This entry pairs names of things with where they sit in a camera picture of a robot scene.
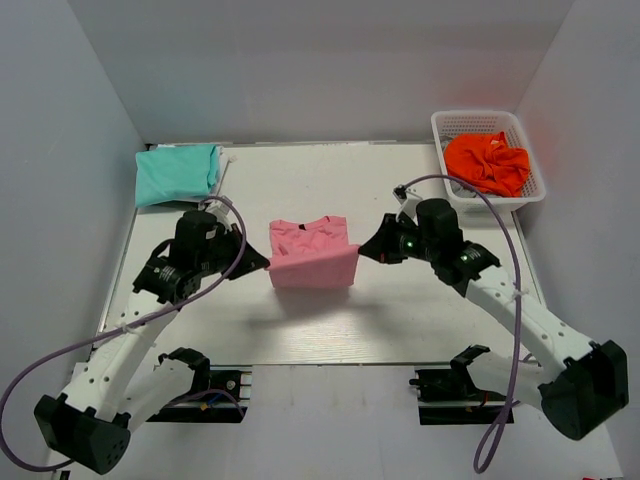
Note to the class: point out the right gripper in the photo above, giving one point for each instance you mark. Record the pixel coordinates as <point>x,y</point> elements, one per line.
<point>382,245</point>

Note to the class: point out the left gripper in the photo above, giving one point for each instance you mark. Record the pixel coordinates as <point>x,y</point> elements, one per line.
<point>252,261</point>

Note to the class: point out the pink t-shirt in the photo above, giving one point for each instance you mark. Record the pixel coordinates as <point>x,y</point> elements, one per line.
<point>314,255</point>

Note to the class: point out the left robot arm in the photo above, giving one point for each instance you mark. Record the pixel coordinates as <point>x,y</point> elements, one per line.
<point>92,420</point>

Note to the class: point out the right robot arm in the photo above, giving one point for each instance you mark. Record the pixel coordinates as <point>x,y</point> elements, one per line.
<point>576,382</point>

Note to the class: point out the grey cloth in basket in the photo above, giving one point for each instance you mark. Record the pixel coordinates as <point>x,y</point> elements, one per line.
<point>463,193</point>

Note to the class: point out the white folded cloth under teal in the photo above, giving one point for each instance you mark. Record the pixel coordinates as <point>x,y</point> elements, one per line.
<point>224,162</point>

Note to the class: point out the folded teal t-shirt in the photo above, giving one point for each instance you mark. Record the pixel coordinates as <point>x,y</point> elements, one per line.
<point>175,173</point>

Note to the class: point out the orange t-shirt in basket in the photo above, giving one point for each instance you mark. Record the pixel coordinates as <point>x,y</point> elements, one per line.
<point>489,163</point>

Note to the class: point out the white plastic basket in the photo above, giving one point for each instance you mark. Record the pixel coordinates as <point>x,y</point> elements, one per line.
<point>446,125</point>

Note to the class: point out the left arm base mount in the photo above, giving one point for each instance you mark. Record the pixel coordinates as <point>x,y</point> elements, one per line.
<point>226,401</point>

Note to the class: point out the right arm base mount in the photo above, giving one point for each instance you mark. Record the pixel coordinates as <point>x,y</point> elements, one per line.
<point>443,400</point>

